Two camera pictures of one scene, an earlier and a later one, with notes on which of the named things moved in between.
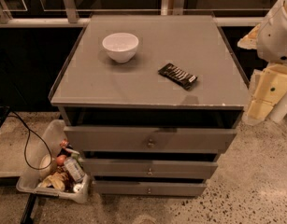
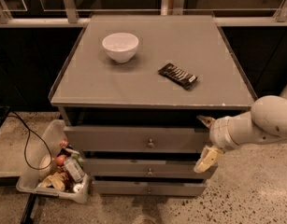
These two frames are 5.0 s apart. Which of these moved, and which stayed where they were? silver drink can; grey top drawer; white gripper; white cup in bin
Moved: white gripper
Stayed: silver drink can; white cup in bin; grey top drawer
